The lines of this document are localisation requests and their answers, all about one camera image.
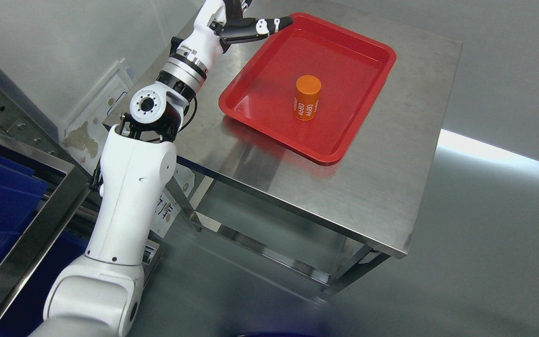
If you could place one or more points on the orange cylindrical capacitor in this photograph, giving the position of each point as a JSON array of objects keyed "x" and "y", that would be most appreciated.
[{"x": 307, "y": 96}]

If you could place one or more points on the red plastic tray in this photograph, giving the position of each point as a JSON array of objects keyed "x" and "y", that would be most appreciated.
[{"x": 352, "y": 70}]

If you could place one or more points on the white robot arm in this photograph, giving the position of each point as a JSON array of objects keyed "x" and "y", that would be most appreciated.
[{"x": 99, "y": 293}]

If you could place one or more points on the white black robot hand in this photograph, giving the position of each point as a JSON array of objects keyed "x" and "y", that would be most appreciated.
[{"x": 203, "y": 45}]

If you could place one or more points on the stainless steel table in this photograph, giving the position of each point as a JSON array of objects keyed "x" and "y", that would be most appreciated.
[{"x": 370, "y": 199}]

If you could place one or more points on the blue bin lower right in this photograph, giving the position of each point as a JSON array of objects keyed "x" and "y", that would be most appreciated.
[{"x": 38, "y": 196}]

